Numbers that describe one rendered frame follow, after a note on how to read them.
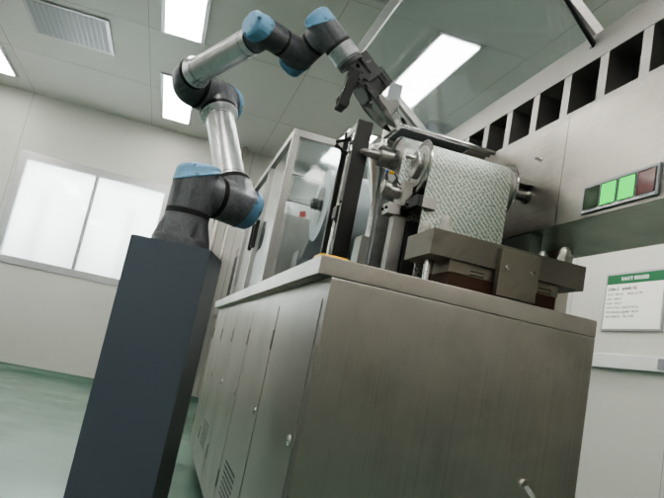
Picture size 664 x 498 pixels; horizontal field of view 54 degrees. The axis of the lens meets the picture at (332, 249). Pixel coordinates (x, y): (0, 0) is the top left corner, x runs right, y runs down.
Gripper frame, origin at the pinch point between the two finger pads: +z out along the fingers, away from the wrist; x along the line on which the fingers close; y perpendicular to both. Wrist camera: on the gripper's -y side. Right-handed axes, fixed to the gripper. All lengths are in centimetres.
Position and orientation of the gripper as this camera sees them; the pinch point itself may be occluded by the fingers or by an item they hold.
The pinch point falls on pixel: (387, 126)
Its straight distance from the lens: 175.5
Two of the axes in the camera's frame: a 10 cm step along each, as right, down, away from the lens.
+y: 7.7, -5.9, 2.5
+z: 6.0, 8.0, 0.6
